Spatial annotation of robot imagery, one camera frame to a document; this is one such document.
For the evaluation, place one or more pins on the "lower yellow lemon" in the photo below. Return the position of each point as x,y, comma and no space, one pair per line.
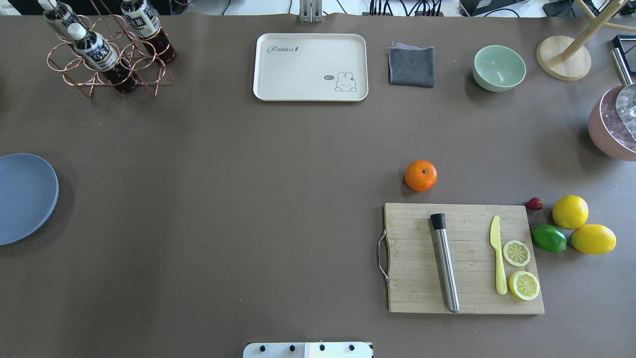
593,239

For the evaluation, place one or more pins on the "wooden stand with round base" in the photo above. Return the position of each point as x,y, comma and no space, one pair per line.
566,58

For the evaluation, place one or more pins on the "pink bowl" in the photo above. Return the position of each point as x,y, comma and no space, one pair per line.
607,131

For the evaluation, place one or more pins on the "copper wire bottle rack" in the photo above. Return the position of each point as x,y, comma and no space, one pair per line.
113,26

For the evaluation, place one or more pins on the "left rear tea bottle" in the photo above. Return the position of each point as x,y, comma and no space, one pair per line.
59,16

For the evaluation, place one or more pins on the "cream rabbit tray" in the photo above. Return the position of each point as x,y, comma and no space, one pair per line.
310,67

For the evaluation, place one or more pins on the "lower lemon slice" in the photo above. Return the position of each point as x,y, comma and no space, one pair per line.
524,285

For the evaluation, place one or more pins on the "right rear tea bottle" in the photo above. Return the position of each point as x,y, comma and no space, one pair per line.
143,20

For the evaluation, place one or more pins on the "metal ice scoop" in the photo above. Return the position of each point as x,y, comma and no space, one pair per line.
625,102

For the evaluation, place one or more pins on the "tea bottle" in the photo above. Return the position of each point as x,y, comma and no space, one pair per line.
143,20
59,16
99,54

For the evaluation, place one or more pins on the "orange mandarin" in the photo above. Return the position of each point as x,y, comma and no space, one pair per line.
421,176

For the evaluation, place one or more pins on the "upper lemon slice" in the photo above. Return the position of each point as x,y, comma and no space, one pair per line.
516,253

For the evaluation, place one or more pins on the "green lime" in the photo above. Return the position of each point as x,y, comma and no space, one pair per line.
549,237

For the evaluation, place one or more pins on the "bamboo cutting board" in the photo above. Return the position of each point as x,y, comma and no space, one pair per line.
414,272

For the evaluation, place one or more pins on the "steel muddler black tip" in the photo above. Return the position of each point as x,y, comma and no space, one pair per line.
450,289

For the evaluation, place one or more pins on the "blue plate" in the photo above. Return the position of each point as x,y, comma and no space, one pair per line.
29,190

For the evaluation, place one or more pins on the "yellow plastic knife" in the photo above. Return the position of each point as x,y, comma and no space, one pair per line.
495,242

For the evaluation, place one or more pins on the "grey folded cloth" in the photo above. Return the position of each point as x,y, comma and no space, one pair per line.
411,66

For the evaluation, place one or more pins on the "front tea bottle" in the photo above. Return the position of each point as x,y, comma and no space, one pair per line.
99,54

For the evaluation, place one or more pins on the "red strawberry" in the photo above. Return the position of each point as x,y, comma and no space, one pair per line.
535,204

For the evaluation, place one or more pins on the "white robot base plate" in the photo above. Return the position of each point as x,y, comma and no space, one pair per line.
309,350

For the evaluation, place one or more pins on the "light green bowl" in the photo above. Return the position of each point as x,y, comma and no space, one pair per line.
497,68

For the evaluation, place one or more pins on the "grey metal mount bracket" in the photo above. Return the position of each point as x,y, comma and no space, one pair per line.
310,11

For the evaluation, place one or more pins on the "yellow lemon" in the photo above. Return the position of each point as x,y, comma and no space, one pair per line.
570,212
593,239

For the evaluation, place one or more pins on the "upper yellow lemon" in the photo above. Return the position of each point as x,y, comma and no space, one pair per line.
570,212

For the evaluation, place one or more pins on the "lemon slice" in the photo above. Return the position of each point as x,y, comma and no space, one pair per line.
516,253
524,285

